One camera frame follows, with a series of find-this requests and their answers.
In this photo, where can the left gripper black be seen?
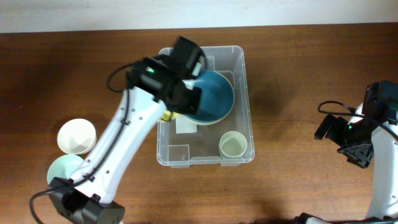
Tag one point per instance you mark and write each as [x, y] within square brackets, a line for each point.
[193, 103]

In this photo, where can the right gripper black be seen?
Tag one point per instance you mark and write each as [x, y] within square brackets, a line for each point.
[360, 157]

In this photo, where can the yellow small bowl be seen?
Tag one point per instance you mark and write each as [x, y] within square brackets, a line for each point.
[168, 117]

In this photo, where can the blue plate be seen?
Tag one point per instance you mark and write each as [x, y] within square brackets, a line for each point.
[214, 96]

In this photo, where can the clear plastic storage bin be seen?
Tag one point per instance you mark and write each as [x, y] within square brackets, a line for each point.
[223, 84]

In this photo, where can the cream cup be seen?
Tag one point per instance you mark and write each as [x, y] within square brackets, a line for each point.
[233, 145]

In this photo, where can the white small bowl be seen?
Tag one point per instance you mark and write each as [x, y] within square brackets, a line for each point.
[77, 136]

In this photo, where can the mint green small bowl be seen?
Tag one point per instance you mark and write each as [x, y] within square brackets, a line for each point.
[63, 167]

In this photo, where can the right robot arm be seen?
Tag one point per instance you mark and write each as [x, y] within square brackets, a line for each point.
[378, 115]

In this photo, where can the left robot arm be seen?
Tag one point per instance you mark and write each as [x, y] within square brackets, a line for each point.
[154, 86]

